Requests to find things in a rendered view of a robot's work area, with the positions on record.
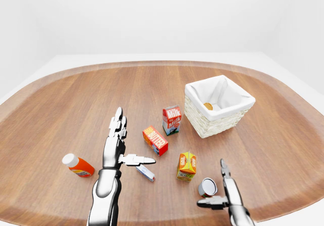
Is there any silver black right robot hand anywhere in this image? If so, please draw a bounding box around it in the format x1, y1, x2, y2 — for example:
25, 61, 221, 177
196, 158, 245, 210

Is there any silver-lidded red green tin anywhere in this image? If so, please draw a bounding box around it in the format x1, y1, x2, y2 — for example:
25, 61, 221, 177
197, 177, 218, 198

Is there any red orange butter box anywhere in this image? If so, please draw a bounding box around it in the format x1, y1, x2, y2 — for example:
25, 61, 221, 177
142, 125, 169, 157

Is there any white woven basket with liner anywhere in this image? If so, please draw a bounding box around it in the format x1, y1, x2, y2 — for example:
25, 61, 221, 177
184, 74, 256, 139

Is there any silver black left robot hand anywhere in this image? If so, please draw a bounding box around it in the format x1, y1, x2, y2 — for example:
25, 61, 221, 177
102, 107, 156, 171

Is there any orange bottle with white cap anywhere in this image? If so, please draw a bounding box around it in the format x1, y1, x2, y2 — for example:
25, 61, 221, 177
62, 153, 95, 178

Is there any small white blue box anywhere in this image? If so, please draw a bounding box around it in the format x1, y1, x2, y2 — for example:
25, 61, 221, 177
135, 164, 156, 183

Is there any red white milk carton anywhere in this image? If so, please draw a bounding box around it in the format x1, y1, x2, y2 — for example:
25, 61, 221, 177
162, 105, 183, 137

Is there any orange yellow juice carton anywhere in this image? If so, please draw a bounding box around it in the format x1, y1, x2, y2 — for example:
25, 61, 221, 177
176, 151, 197, 183

